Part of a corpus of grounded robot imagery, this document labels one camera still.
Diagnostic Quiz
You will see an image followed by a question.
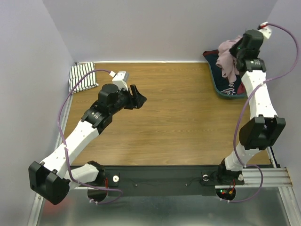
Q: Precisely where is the pink tank top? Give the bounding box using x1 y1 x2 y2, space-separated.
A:
216 35 242 83

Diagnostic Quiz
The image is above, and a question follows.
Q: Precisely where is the left aluminium frame rail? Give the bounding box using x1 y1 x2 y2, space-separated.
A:
27 94 73 226

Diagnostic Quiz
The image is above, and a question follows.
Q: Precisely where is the front aluminium frame rail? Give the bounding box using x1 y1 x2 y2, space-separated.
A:
37 167 292 189

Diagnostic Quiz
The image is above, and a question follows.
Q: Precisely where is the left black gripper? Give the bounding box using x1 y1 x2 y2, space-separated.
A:
110 85 147 115

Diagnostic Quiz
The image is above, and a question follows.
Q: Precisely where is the teal plastic basket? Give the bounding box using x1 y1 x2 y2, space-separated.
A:
207 53 249 101

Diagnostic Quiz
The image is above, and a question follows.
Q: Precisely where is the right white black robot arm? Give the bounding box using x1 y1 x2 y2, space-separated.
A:
216 26 286 184

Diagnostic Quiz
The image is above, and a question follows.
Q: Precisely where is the black white striped tank top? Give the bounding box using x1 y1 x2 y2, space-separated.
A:
68 62 99 93

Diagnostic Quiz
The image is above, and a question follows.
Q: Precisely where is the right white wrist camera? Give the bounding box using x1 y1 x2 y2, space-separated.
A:
257 22 272 40

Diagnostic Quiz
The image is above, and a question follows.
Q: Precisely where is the red garment in basket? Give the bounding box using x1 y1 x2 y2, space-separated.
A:
237 82 245 95

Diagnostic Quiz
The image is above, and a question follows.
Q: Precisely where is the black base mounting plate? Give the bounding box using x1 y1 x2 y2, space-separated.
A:
95 165 244 196

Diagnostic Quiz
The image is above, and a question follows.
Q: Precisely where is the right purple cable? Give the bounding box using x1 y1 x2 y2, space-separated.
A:
220 23 301 203

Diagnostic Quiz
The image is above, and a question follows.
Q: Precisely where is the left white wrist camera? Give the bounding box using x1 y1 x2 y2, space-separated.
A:
109 71 129 91

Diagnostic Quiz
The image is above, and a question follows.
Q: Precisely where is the dark navy maroon garment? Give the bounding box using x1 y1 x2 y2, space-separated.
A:
203 49 246 96

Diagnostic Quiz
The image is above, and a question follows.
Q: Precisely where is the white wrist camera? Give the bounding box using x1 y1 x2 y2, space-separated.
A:
257 22 272 40
109 71 129 91

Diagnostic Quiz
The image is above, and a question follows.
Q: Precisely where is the right aluminium frame rail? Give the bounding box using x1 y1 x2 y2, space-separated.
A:
249 94 301 226

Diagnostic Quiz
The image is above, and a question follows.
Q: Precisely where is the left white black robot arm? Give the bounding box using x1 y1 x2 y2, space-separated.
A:
28 84 147 205

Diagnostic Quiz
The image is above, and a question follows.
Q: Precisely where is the aluminium frame rail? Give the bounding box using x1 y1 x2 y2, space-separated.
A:
249 94 301 226
27 94 73 226
37 167 292 189

